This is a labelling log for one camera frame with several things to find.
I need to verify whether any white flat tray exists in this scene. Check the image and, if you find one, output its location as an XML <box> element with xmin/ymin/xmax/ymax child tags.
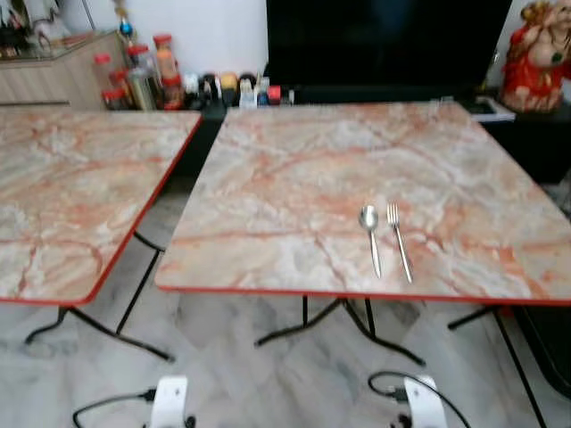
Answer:
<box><xmin>462</xmin><ymin>95</ymin><xmax>517</xmax><ymax>123</ymax></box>

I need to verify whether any black bulky object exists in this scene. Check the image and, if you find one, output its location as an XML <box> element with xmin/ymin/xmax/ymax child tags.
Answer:
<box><xmin>512</xmin><ymin>306</ymin><xmax>571</xmax><ymax>399</ymax></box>

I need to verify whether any red and gold figurine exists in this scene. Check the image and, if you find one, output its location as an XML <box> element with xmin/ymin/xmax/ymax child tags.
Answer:
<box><xmin>500</xmin><ymin>0</ymin><xmax>571</xmax><ymax>114</ymax></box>

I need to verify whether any silver metal fork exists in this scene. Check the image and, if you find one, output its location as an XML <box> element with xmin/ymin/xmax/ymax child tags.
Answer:
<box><xmin>386</xmin><ymin>202</ymin><xmax>415</xmax><ymax>284</ymax></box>

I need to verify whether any silver metal spoon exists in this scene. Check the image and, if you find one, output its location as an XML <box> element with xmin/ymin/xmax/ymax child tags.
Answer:
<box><xmin>359</xmin><ymin>204</ymin><xmax>384</xmax><ymax>279</ymax></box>

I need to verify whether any black flat television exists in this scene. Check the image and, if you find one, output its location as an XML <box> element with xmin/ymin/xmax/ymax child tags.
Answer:
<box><xmin>265</xmin><ymin>0</ymin><xmax>516</xmax><ymax>91</ymax></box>

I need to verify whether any marble pattern folding table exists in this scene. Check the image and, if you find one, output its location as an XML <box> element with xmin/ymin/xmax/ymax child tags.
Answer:
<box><xmin>154</xmin><ymin>100</ymin><xmax>571</xmax><ymax>428</ymax></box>
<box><xmin>0</xmin><ymin>109</ymin><xmax>203</xmax><ymax>363</ymax></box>

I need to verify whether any tall red-lidded jar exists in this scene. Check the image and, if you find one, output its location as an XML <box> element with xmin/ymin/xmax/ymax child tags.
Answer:
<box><xmin>153</xmin><ymin>34</ymin><xmax>180</xmax><ymax>86</ymax></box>

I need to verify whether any silver metal canister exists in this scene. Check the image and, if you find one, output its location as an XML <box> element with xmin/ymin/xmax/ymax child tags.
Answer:
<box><xmin>128</xmin><ymin>67</ymin><xmax>161</xmax><ymax>111</ymax></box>

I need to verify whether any blue and gold ornament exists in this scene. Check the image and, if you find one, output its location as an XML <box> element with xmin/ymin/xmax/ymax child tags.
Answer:
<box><xmin>112</xmin><ymin>0</ymin><xmax>137</xmax><ymax>42</ymax></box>

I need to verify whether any small red-lidded jar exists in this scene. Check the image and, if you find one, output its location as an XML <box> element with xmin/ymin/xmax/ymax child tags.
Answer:
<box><xmin>93</xmin><ymin>53</ymin><xmax>115</xmax><ymax>91</ymax></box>

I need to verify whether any light wooden cabinet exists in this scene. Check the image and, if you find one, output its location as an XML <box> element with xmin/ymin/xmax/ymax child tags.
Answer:
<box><xmin>0</xmin><ymin>31</ymin><xmax>131</xmax><ymax>111</ymax></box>

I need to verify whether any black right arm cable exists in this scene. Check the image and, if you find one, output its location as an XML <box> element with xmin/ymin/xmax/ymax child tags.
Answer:
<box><xmin>368</xmin><ymin>370</ymin><xmax>472</xmax><ymax>428</ymax></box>

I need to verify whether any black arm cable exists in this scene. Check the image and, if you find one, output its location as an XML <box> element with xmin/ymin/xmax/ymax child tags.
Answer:
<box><xmin>72</xmin><ymin>388</ymin><xmax>160</xmax><ymax>428</ymax></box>
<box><xmin>368</xmin><ymin>370</ymin><xmax>472</xmax><ymax>428</ymax></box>

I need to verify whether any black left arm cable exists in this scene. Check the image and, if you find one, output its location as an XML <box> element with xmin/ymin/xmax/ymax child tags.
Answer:
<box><xmin>72</xmin><ymin>388</ymin><xmax>160</xmax><ymax>428</ymax></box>

